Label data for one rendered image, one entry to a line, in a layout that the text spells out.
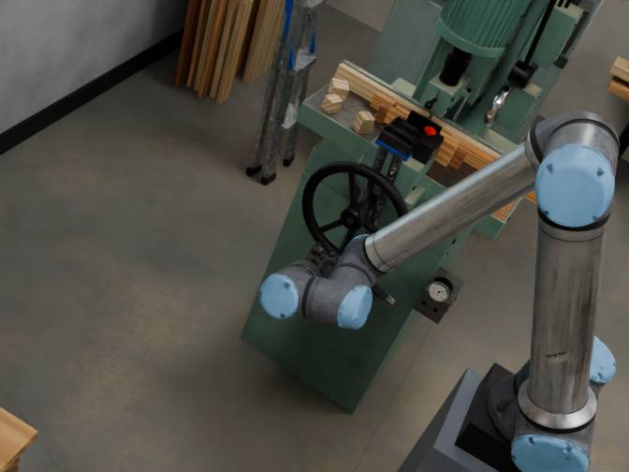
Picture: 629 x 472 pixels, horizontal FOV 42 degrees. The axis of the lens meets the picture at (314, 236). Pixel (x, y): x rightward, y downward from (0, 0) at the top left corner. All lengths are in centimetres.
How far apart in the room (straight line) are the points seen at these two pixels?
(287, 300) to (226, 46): 206
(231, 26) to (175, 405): 171
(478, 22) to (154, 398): 139
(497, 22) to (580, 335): 80
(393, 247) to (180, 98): 212
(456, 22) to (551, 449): 97
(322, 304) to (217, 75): 214
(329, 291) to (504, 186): 41
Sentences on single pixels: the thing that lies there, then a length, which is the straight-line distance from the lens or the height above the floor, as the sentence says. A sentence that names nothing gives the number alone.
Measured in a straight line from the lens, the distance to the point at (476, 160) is 219.
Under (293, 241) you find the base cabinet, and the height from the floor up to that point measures 48.
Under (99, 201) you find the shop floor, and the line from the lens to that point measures 305.
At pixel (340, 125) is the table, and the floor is 90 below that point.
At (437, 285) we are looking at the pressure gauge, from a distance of 214.
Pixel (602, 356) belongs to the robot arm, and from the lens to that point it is 187.
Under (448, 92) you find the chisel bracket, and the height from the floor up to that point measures 107.
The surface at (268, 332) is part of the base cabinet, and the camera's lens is 263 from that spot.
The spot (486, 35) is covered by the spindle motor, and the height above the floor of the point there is 125.
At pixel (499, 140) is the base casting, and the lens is 258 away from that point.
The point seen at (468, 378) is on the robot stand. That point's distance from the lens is 215.
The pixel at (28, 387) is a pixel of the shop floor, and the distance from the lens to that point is 249.
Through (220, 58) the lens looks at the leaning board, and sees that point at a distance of 362.
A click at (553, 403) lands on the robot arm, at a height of 94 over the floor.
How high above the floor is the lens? 201
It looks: 39 degrees down
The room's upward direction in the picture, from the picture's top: 23 degrees clockwise
